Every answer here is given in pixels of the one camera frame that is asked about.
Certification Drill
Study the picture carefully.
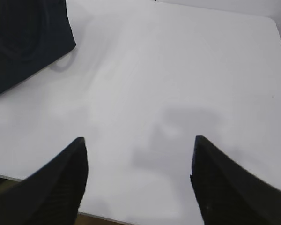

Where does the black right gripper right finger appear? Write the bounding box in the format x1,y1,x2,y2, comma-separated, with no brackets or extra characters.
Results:
190,135,281,225

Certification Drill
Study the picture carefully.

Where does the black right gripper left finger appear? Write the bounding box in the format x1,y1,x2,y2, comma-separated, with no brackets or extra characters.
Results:
0,137,89,225

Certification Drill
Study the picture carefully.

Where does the dark navy fabric bag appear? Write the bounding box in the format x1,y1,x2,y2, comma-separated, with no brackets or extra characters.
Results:
0,0,76,94

